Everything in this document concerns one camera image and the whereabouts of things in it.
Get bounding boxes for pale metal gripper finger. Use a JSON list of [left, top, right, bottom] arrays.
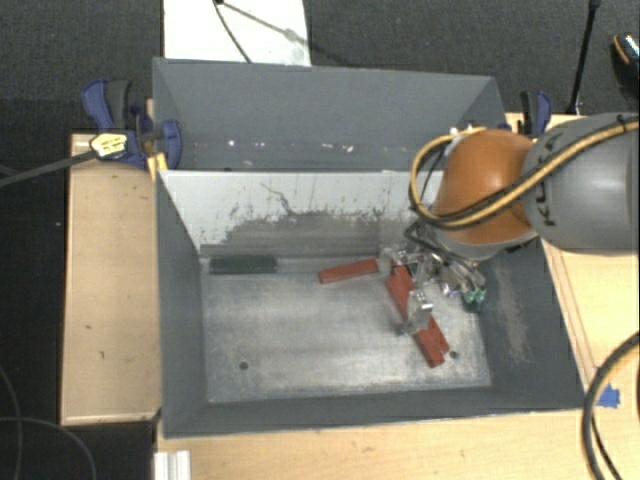
[[377, 248, 416, 276], [398, 289, 434, 337]]

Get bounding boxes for red-brown flat block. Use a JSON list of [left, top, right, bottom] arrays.
[[317, 258, 382, 285], [384, 264, 450, 369]]

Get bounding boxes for dark green flat block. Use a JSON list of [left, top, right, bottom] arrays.
[[208, 254, 279, 276]]

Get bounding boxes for pale wood board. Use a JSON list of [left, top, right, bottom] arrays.
[[60, 130, 164, 426]]

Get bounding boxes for grey metal bin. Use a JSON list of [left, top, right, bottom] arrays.
[[151, 56, 587, 440]]

